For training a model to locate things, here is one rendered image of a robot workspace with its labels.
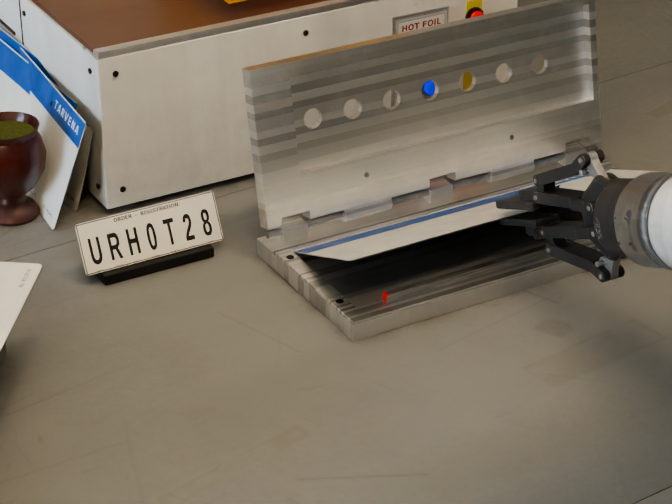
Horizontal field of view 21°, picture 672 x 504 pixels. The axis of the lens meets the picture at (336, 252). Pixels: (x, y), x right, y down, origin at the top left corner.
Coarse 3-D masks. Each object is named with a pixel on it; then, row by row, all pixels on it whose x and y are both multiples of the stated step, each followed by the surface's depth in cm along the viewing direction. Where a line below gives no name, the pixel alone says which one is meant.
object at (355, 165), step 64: (576, 0) 205; (320, 64) 192; (384, 64) 196; (448, 64) 200; (512, 64) 204; (576, 64) 209; (256, 128) 189; (320, 128) 194; (384, 128) 198; (448, 128) 202; (512, 128) 205; (576, 128) 210; (256, 192) 193; (320, 192) 195; (384, 192) 199
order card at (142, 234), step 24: (120, 216) 192; (144, 216) 193; (168, 216) 194; (192, 216) 195; (216, 216) 197; (96, 240) 191; (120, 240) 192; (144, 240) 193; (168, 240) 194; (192, 240) 195; (216, 240) 197; (96, 264) 191; (120, 264) 192
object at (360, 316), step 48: (576, 144) 212; (432, 192) 202; (480, 192) 205; (288, 240) 195; (432, 240) 195; (480, 240) 195; (528, 240) 195; (336, 288) 186; (384, 288) 186; (480, 288) 187; (528, 288) 190
